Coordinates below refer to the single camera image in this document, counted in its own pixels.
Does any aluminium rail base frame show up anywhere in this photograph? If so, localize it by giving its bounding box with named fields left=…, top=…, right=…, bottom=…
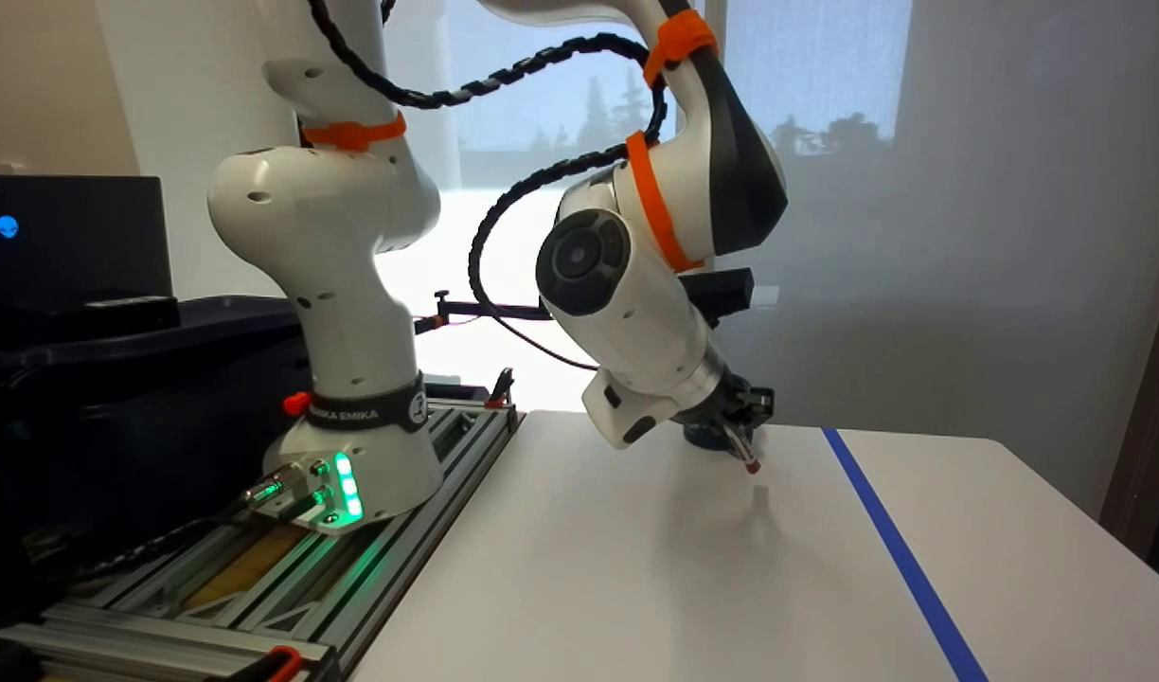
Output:
left=0, top=373, right=525, bottom=682

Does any dark red marker white cap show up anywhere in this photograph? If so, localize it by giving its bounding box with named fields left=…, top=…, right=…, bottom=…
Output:
left=722, top=425, right=769, bottom=483

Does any black braided cable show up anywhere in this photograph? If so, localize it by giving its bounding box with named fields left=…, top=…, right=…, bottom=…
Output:
left=304, top=0, right=674, bottom=312

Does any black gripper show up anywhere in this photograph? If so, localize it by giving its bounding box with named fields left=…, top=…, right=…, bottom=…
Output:
left=674, top=365, right=782, bottom=459

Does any orange cable strap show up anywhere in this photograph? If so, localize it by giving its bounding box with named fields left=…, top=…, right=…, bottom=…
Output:
left=623, top=128, right=702, bottom=278
left=296, top=110, right=409, bottom=157
left=639, top=7, right=719, bottom=89

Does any black equipment cart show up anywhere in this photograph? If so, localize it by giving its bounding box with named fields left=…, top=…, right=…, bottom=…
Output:
left=0, top=295, right=320, bottom=636

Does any red black frame clamp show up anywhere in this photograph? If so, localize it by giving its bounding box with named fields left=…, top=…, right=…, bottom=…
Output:
left=264, top=646, right=312, bottom=682

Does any black red jointed camera mount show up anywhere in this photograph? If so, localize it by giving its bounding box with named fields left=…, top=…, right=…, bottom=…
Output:
left=412, top=287, right=552, bottom=339

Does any black monitor with blue light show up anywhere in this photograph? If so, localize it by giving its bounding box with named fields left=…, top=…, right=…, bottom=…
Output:
left=0, top=171, right=181, bottom=335

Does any blue tape line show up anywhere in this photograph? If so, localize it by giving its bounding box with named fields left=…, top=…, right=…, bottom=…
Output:
left=818, top=425, right=992, bottom=682

